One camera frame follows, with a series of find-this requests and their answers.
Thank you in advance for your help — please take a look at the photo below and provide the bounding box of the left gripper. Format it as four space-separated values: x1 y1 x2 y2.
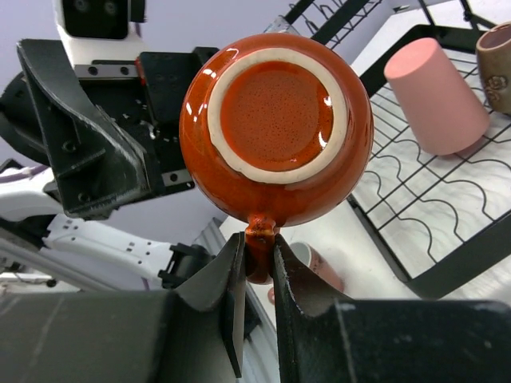
1 39 216 219

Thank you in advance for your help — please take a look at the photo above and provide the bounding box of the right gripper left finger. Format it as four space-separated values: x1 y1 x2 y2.
1 233 245 382

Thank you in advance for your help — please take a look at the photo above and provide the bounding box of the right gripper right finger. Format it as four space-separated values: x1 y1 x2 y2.
273 237 510 382

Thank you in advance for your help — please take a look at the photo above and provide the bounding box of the pink mug white inside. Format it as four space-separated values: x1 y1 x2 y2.
288 243 344 303

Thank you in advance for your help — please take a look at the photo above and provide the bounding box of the red orange mug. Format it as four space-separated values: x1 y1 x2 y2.
179 33 374 284

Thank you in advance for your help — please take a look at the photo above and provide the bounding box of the tall pink cup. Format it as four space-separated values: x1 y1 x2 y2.
384 38 490 156

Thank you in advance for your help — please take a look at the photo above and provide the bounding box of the brown mug with handle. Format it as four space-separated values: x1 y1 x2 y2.
476 22 511 115

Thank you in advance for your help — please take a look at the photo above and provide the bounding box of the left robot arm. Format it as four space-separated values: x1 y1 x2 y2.
1 39 220 289

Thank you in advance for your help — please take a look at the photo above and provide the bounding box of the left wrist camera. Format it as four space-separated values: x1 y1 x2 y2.
53 0 146 67

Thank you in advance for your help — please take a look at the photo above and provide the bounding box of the black wire dish rack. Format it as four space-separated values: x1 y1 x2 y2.
283 10 510 302

